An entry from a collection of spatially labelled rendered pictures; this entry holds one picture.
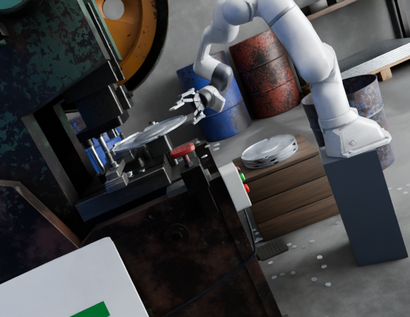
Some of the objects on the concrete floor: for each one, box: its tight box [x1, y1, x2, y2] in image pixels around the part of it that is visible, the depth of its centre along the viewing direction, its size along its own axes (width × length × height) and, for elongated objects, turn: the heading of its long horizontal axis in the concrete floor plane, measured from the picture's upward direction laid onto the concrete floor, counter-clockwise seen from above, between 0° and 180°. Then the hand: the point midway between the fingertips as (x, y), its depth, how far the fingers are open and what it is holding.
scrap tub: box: [301, 74, 396, 170], centre depth 213 cm, size 42×42×48 cm
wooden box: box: [232, 133, 340, 242], centre depth 195 cm, size 40×38×35 cm
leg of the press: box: [0, 169, 289, 317], centre depth 115 cm, size 92×12×90 cm, turn 148°
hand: (179, 114), depth 145 cm, fingers open, 6 cm apart
